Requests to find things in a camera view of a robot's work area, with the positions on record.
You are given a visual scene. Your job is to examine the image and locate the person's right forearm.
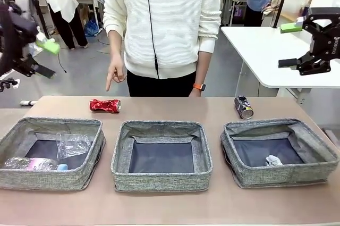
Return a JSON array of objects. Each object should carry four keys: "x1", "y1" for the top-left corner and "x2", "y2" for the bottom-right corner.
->
[{"x1": 107, "y1": 29, "x2": 125, "y2": 56}]

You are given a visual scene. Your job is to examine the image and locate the clear plastic bottle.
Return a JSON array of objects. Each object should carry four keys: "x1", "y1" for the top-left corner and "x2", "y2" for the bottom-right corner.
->
[{"x1": 4, "y1": 156, "x2": 70, "y2": 171}]

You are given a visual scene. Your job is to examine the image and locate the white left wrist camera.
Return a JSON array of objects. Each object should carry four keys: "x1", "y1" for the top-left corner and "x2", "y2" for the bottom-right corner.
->
[{"x1": 14, "y1": 0, "x2": 30, "y2": 14}]

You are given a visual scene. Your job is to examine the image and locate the white paper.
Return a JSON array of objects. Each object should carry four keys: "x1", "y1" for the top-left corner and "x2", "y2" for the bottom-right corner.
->
[{"x1": 265, "y1": 155, "x2": 283, "y2": 166}]

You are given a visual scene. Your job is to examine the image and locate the person's right hand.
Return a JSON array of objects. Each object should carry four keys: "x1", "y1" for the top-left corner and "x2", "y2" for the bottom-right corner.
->
[{"x1": 105, "y1": 53, "x2": 128, "y2": 93}]

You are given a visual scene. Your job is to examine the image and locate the black chair caster base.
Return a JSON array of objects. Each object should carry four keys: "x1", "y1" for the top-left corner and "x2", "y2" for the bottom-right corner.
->
[{"x1": 0, "y1": 77, "x2": 21, "y2": 93}]

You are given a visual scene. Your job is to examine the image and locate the orange wrist watch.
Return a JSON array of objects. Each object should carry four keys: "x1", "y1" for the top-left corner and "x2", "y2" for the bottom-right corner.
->
[{"x1": 193, "y1": 82, "x2": 207, "y2": 93}]

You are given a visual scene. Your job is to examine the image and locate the person's left forearm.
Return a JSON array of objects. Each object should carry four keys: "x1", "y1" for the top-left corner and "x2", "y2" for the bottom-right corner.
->
[{"x1": 197, "y1": 50, "x2": 213, "y2": 86}]

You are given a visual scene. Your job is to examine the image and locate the person in white sweater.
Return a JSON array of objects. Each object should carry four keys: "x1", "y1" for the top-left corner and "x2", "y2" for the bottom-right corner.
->
[{"x1": 103, "y1": 0, "x2": 222, "y2": 80}]

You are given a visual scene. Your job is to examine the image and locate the bystander in white shirt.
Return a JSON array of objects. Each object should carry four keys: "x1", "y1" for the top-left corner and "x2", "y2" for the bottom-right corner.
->
[{"x1": 44, "y1": 0, "x2": 88, "y2": 50}]

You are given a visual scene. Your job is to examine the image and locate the grey fabric basket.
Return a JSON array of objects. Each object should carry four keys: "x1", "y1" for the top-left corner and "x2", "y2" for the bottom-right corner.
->
[
  {"x1": 110, "y1": 120, "x2": 214, "y2": 193},
  {"x1": 0, "y1": 116, "x2": 107, "y2": 191},
  {"x1": 219, "y1": 118, "x2": 340, "y2": 189}
]

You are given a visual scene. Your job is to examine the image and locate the thin black microphone cable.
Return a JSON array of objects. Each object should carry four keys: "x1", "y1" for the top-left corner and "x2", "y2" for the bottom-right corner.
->
[{"x1": 144, "y1": 0, "x2": 160, "y2": 79}]

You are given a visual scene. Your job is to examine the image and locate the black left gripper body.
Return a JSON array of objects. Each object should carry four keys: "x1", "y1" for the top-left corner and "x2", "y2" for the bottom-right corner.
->
[{"x1": 0, "y1": 5, "x2": 39, "y2": 77}]

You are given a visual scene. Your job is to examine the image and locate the hanging black cable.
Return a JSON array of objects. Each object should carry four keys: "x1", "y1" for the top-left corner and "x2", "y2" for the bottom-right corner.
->
[{"x1": 57, "y1": 50, "x2": 67, "y2": 74}]

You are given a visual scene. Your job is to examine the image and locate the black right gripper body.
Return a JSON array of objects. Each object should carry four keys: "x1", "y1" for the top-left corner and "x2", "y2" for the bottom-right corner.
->
[{"x1": 309, "y1": 30, "x2": 340, "y2": 61}]

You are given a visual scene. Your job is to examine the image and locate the blue plastic bag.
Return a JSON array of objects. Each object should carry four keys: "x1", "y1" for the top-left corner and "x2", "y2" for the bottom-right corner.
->
[{"x1": 84, "y1": 19, "x2": 99, "y2": 37}]

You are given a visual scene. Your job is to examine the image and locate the crushed red can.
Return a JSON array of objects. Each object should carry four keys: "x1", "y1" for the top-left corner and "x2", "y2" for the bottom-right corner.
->
[{"x1": 89, "y1": 98, "x2": 122, "y2": 114}]

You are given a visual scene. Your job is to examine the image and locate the crushed dark Pepsi can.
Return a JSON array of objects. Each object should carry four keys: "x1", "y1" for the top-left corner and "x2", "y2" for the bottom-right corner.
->
[{"x1": 233, "y1": 95, "x2": 254, "y2": 120}]

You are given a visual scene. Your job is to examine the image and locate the clear plastic cup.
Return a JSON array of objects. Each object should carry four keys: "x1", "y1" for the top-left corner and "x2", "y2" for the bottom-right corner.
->
[{"x1": 56, "y1": 132, "x2": 91, "y2": 160}]

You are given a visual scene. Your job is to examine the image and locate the black trousers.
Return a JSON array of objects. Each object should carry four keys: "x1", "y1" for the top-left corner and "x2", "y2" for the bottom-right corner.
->
[{"x1": 126, "y1": 69, "x2": 199, "y2": 97}]

